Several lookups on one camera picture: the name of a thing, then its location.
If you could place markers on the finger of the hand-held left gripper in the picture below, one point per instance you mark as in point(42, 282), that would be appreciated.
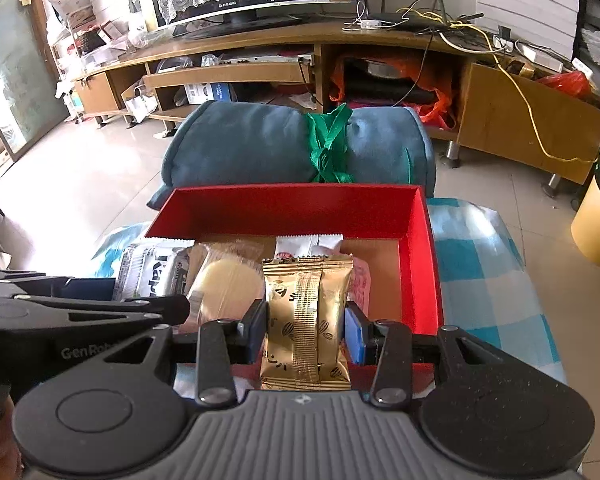
point(87, 289)
point(105, 312)

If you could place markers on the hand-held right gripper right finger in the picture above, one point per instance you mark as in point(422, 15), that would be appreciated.
point(357, 335)

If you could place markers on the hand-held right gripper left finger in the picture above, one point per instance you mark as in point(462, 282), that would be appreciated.
point(256, 332)

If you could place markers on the red white barcode snack packet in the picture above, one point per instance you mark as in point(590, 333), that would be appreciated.
point(361, 285)

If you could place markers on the gold foil snack packet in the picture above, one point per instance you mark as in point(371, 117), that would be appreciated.
point(305, 320)

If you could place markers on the clear packet of pale pastry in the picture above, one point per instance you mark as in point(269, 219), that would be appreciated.
point(225, 285)

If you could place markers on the white green snack packet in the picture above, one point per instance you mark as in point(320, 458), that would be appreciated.
point(150, 270)

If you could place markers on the red cardboard box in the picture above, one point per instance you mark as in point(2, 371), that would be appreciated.
point(420, 260)

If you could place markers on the blue checked tablecloth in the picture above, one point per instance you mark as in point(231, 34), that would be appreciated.
point(480, 270)

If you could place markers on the blue rolled blanket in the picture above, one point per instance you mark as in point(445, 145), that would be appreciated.
point(240, 145)

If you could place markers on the white paper bag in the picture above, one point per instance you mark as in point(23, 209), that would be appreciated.
point(142, 107)

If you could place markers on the white plastic trolley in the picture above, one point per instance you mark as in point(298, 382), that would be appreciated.
point(70, 100)

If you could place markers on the frosted glass door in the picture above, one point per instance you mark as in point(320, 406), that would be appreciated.
point(15, 75)

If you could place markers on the blue white carton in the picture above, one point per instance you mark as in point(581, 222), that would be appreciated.
point(217, 94)

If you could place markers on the orange plastic bag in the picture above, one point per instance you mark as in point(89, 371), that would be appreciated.
point(440, 105)

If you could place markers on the yellow trash bin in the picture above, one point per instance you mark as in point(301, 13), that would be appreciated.
point(595, 230)

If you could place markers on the wooden TV cabinet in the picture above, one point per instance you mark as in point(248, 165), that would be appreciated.
point(505, 110)

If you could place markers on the silver set-top box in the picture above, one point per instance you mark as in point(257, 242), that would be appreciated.
point(260, 60)

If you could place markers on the red plastic bag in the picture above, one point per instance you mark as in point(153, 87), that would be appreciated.
point(567, 84)

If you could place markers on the white power strip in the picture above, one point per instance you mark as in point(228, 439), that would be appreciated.
point(505, 40)

